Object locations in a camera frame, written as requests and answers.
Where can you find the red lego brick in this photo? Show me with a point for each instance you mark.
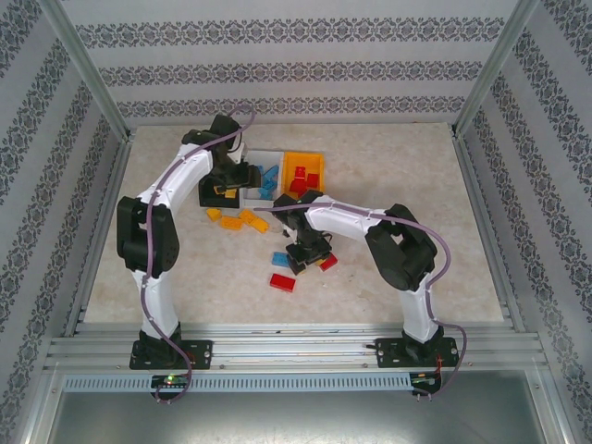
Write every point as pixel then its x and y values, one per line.
pixel 328 263
pixel 313 181
pixel 283 281
pixel 298 187
pixel 300 172

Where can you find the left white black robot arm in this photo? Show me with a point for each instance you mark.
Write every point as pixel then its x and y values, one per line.
pixel 189 176

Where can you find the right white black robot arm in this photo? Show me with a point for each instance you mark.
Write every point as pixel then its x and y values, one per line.
pixel 337 222

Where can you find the black plastic container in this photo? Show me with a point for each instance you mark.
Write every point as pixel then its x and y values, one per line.
pixel 205 201

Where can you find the white plastic container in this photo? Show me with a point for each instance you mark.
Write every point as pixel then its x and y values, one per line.
pixel 270 156

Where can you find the yellow plastic container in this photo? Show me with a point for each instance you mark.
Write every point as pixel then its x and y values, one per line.
pixel 287 166

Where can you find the metal sheet panel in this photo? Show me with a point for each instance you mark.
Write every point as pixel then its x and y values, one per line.
pixel 296 416

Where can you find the aluminium mounting rail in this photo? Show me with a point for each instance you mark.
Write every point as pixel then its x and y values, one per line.
pixel 296 351

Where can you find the aluminium side rail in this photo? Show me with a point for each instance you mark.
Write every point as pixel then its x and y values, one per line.
pixel 112 185
pixel 488 231

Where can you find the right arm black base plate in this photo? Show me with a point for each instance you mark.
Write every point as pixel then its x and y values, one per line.
pixel 390 353

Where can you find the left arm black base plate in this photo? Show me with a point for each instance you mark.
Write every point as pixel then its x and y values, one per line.
pixel 201 353

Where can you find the aluminium frame post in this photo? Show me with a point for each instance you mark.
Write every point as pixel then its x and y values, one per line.
pixel 89 69
pixel 490 69

